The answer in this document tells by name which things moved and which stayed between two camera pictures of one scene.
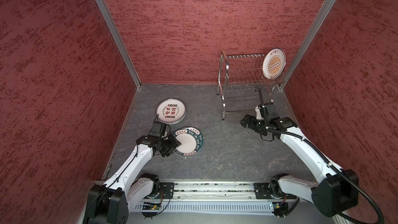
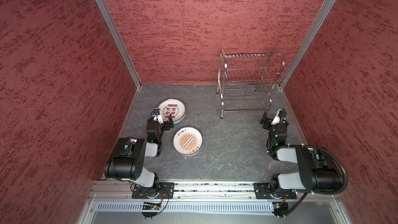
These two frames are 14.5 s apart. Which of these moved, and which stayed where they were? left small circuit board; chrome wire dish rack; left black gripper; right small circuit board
Moved: left black gripper
Stayed: right small circuit board; left small circuit board; chrome wire dish rack
